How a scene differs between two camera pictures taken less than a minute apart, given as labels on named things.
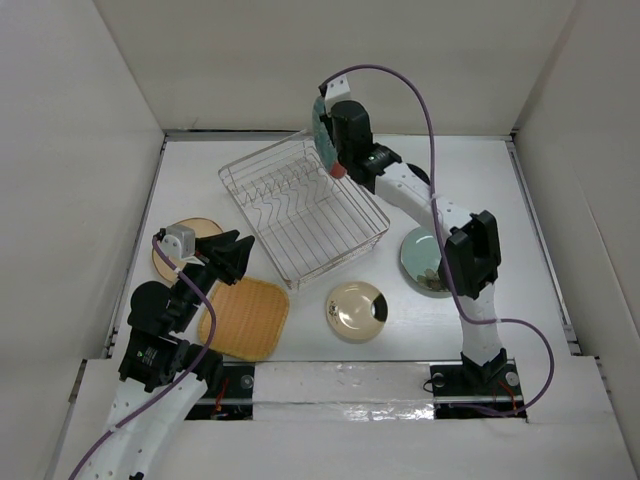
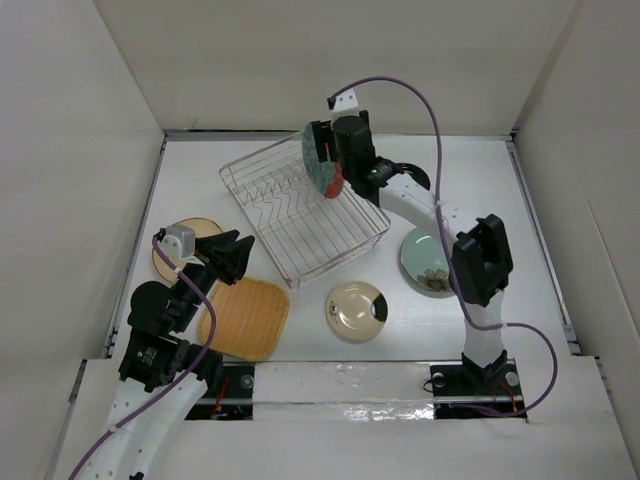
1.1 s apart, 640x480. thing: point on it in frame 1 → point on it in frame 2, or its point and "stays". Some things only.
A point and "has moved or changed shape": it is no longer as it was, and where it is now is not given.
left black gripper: [237, 252] stays
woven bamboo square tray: [251, 319] stays
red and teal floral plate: [325, 142] has moved or changed shape
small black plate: [419, 173] stays
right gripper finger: [327, 119] → [325, 141]
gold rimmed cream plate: [356, 311] stays
